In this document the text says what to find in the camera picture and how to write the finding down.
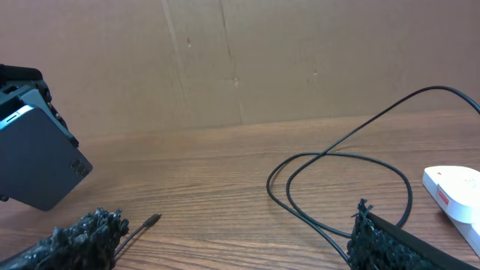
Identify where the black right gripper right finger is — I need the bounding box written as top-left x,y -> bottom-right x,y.
347,199 -> 478,270

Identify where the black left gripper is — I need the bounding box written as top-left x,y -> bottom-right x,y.
1,64 -> 80,148

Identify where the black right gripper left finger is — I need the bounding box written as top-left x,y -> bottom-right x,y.
1,208 -> 129,270

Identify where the black USB charging cable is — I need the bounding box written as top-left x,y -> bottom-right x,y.
113,85 -> 480,263

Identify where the Samsung Galaxy smartphone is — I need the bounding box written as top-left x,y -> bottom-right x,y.
1,105 -> 93,212

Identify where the white charger plug adapter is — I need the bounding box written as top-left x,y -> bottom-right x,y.
422,166 -> 479,224

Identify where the white power strip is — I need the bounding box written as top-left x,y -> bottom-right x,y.
449,217 -> 480,257

